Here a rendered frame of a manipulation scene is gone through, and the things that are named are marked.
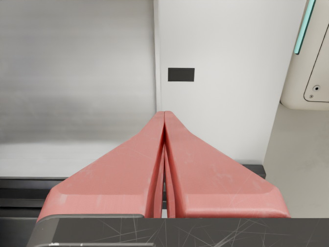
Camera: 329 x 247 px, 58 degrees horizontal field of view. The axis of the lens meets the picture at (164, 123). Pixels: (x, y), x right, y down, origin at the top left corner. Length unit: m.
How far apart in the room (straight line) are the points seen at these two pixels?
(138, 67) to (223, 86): 0.10
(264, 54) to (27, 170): 0.32
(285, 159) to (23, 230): 1.38
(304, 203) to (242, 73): 1.72
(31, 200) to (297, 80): 0.90
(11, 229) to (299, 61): 0.92
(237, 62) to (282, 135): 1.27
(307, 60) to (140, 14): 0.83
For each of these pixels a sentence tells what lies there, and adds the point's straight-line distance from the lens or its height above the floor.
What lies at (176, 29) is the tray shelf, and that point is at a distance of 0.31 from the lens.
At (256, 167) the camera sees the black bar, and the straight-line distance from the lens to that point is 0.42.
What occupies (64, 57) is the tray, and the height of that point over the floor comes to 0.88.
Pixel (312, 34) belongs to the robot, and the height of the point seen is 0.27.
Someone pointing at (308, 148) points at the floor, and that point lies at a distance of 1.70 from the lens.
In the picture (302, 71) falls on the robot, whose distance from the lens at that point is 1.09.
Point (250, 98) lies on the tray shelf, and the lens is 0.36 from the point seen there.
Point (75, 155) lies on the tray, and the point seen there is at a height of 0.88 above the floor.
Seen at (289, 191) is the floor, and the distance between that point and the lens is 1.90.
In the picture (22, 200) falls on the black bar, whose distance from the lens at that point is 0.49.
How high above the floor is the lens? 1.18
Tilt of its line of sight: 54 degrees down
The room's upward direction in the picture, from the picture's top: 178 degrees counter-clockwise
